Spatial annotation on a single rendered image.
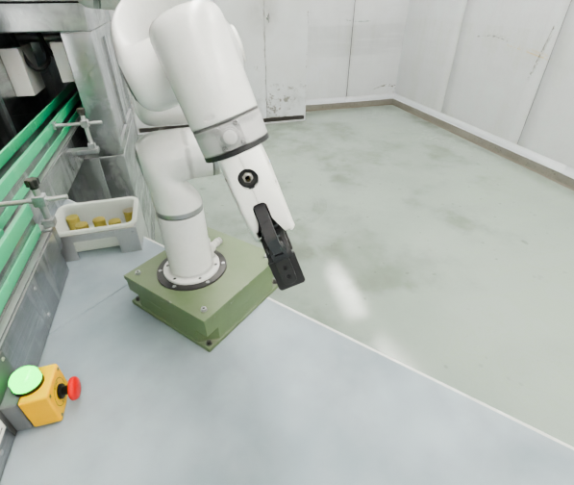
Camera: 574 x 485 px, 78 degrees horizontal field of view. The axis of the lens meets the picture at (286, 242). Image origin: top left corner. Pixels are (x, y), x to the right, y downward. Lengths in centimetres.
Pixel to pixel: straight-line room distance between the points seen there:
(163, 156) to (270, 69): 404
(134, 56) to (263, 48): 419
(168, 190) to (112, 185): 123
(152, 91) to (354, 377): 59
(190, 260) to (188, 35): 50
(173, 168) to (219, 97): 33
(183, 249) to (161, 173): 17
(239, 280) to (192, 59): 52
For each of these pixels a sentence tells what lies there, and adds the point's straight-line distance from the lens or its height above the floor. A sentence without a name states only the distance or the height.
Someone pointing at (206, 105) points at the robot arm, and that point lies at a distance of 37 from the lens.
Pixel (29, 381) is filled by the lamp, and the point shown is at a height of 85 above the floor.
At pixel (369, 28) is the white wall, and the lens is 559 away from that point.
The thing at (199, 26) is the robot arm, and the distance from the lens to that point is 38.
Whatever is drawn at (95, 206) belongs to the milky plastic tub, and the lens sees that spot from 123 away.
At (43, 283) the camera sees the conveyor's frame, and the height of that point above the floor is 83.
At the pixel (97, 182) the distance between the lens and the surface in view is 192.
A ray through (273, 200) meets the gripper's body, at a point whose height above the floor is 118.
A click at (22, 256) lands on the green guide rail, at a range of 93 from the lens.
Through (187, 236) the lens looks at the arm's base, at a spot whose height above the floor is 96.
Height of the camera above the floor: 136
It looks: 35 degrees down
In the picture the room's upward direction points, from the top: straight up
